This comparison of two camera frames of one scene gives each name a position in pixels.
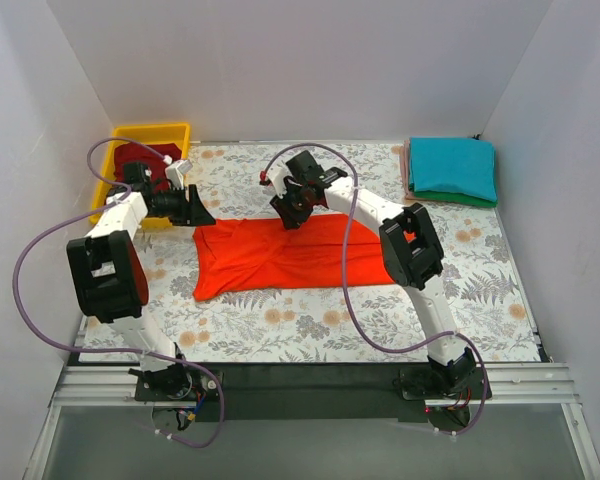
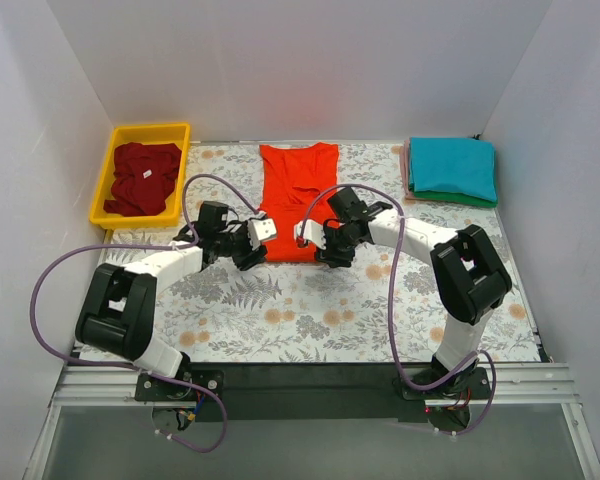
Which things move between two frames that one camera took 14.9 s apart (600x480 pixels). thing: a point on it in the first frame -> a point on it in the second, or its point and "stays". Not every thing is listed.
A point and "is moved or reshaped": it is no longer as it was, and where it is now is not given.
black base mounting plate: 391,392 stays
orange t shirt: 240,253 is moved or reshaped
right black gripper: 290,215 -> 327,248
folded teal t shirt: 467,163 stays
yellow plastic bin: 139,134 stays
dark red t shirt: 134,153 stays
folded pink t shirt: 405,168 stays
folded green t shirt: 452,197 stays
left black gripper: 188,206 -> 250,251
